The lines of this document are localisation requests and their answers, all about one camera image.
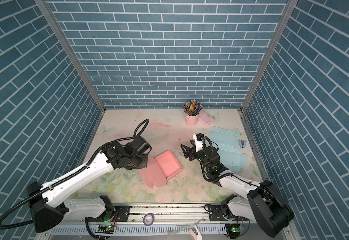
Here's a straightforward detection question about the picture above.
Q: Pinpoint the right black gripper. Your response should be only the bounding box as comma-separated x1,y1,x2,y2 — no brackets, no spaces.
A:
181,140,212,173

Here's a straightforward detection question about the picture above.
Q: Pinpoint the pink paper box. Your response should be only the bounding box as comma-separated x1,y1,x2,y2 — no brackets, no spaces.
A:
138,150,182,189

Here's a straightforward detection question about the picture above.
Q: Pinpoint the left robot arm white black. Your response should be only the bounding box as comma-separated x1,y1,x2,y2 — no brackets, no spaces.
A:
0,119,152,233

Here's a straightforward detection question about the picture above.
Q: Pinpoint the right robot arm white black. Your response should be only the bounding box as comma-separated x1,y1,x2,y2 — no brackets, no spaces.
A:
180,134,295,238

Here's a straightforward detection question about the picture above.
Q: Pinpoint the light blue flat paper box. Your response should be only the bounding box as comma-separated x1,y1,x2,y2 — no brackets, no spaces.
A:
208,127,247,172

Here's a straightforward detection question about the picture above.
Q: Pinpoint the pink metal pencil cup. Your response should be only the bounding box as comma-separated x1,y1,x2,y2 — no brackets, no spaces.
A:
185,115,198,127

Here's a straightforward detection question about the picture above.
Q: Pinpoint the pink pencil case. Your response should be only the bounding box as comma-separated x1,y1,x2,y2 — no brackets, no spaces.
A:
198,111,214,127

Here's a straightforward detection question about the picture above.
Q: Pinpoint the coloured pencils bundle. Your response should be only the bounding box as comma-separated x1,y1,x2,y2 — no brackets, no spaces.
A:
182,100,203,117

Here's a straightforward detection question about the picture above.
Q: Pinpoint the small blue clip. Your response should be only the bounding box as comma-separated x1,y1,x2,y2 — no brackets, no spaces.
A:
239,140,247,149

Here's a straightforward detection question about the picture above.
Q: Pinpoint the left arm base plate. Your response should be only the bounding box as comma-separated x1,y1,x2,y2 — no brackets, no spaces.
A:
88,206,131,223

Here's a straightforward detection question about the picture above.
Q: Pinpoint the purple tape ring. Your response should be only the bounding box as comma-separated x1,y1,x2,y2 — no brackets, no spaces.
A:
142,212,155,227

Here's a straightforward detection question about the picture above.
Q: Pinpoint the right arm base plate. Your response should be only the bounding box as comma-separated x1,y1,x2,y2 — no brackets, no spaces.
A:
203,204,248,222

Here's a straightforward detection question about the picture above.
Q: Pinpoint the white tool on rail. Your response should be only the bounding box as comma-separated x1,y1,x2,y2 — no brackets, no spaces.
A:
176,221,203,240

